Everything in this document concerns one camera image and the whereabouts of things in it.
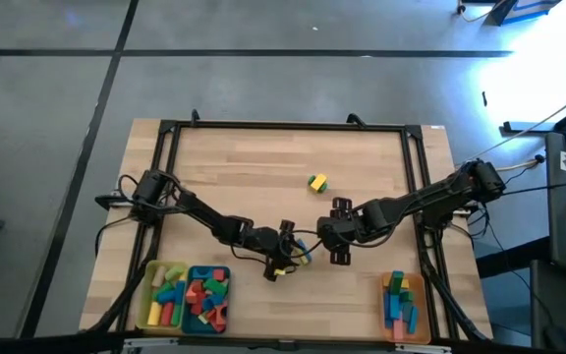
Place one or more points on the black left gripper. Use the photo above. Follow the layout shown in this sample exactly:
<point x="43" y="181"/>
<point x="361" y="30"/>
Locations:
<point x="263" y="243"/>

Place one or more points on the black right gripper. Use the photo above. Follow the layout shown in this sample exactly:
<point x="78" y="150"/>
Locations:
<point x="346" y="231"/>

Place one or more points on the yellow wooden block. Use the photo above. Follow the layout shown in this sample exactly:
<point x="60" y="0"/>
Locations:
<point x="318" y="182"/>
<point x="300" y="256"/>
<point x="386" y="283"/>

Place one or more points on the green wooden arch block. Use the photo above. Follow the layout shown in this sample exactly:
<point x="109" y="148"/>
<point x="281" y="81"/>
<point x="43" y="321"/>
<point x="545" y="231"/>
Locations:
<point x="214" y="286"/>

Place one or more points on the red wooden arch block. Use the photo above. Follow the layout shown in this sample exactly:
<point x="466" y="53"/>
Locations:
<point x="192" y="292"/>
<point x="220" y="317"/>

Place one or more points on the blue long wooden block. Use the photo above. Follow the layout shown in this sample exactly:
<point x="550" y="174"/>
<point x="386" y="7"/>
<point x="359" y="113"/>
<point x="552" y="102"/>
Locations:
<point x="413" y="319"/>
<point x="387" y="317"/>
<point x="395" y="312"/>

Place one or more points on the light green arch block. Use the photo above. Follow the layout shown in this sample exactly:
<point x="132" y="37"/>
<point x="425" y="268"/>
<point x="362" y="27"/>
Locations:
<point x="203" y="318"/>

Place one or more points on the light green wooden cylinder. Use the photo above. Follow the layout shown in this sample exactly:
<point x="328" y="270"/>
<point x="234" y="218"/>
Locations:
<point x="174" y="273"/>

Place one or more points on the pink long wooden block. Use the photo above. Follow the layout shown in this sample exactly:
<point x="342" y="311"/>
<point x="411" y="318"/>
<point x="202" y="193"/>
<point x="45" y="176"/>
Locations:
<point x="398" y="329"/>

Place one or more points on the blue wooden cylinder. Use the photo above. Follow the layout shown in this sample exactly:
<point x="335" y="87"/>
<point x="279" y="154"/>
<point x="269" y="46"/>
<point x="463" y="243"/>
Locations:
<point x="166" y="297"/>

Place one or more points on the natural wooden cylinder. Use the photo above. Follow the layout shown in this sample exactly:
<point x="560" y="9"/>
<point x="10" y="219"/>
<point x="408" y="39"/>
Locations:
<point x="158" y="275"/>

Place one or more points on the red wooden cylinder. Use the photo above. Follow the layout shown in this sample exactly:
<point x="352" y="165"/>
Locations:
<point x="167" y="314"/>

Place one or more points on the yellow wooden cylinder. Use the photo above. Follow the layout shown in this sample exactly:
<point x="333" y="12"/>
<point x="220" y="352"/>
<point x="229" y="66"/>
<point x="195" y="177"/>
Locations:
<point x="154" y="313"/>

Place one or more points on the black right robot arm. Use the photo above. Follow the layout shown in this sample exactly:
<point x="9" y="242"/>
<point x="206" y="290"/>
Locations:
<point x="411" y="204"/>

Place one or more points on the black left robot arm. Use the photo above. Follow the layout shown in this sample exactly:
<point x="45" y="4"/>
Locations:
<point x="204" y="214"/>

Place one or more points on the yellow flat wooden block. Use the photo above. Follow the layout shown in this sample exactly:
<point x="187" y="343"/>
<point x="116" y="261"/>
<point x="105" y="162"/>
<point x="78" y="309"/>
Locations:
<point x="300" y="256"/>

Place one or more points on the orange plastic tray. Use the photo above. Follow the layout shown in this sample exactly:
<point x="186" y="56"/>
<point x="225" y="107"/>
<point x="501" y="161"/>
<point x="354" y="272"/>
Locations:
<point x="423" y="290"/>

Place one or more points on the teal plastic tray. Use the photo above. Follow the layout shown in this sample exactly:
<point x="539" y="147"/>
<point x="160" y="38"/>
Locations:
<point x="189" y="327"/>

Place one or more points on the yellow plastic tray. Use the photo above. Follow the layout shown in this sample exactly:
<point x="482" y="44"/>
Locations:
<point x="143" y="295"/>

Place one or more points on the black floor stand base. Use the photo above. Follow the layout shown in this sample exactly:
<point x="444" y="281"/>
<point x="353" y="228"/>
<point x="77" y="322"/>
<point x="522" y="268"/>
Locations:
<point x="524" y="129"/>

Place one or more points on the black front crossbar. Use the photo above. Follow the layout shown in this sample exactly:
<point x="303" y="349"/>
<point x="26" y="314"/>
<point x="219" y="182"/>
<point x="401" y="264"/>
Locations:
<point x="42" y="341"/>

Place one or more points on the blue floor equipment base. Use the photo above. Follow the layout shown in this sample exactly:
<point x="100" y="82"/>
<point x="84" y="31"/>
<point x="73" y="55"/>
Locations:
<point x="524" y="7"/>

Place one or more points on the aluminium rail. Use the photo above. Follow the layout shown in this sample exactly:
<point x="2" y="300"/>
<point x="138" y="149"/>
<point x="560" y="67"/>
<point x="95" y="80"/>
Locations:
<point x="288" y="345"/>

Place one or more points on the black frame clamp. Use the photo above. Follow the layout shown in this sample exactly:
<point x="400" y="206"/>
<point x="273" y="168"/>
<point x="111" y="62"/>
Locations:
<point x="355" y="118"/>
<point x="194" y="116"/>

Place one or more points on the black table frame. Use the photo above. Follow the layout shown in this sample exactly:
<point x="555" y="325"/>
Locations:
<point x="288" y="125"/>

